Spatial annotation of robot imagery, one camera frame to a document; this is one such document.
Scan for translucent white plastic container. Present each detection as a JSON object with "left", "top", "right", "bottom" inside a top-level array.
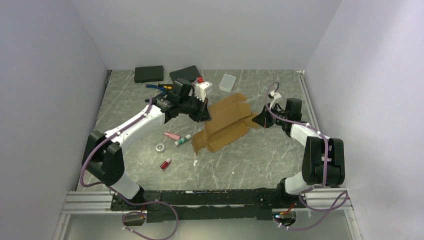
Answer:
[{"left": 218, "top": 73, "right": 236, "bottom": 93}]

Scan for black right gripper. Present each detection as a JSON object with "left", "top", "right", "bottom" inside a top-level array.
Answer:
[{"left": 252, "top": 103, "right": 288, "bottom": 129}]

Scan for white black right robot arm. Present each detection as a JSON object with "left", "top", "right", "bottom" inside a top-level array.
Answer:
[{"left": 252, "top": 98, "right": 346, "bottom": 208}]

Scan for small red bottle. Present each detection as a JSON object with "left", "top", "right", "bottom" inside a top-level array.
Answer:
[{"left": 160, "top": 158, "right": 172, "bottom": 171}]

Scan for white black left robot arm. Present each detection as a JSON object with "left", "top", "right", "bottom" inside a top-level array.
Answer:
[{"left": 79, "top": 78, "right": 212, "bottom": 210}]

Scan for aluminium frame rail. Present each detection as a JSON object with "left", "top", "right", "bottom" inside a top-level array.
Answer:
[{"left": 53, "top": 188, "right": 362, "bottom": 240}]

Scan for silver tape roll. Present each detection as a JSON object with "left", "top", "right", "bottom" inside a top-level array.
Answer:
[{"left": 155, "top": 142, "right": 166, "bottom": 154}]

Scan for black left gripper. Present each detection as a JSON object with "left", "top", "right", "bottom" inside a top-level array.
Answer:
[{"left": 179, "top": 93, "right": 212, "bottom": 123}]

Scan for green white glue stick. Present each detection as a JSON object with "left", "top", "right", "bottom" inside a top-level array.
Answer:
[{"left": 174, "top": 134, "right": 192, "bottom": 146}]

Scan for brown cardboard paper box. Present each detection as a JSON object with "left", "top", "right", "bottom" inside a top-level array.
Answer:
[{"left": 191, "top": 93, "right": 260, "bottom": 155}]

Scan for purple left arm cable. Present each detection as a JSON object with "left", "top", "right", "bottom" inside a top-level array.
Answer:
[{"left": 79, "top": 77, "right": 180, "bottom": 240}]

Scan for pink plastic tube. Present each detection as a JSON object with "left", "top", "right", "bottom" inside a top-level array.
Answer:
[{"left": 163, "top": 132, "right": 181, "bottom": 141}]

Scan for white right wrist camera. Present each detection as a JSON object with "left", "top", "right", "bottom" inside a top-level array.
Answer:
[{"left": 268, "top": 91, "right": 282, "bottom": 109}]

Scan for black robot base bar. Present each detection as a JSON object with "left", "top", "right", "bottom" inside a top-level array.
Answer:
[{"left": 110, "top": 185, "right": 300, "bottom": 223}]

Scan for black flat box left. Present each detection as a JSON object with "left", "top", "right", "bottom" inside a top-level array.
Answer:
[{"left": 134, "top": 65, "right": 164, "bottom": 84}]

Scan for black flat box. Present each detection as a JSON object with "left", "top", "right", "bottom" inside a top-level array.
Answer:
[
  {"left": 134, "top": 65, "right": 164, "bottom": 84},
  {"left": 169, "top": 65, "right": 202, "bottom": 83}
]

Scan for black flat box right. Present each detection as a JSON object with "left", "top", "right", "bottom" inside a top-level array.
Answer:
[{"left": 169, "top": 65, "right": 202, "bottom": 83}]

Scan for blue handled pliers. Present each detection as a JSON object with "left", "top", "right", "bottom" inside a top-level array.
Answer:
[{"left": 145, "top": 84, "right": 166, "bottom": 96}]

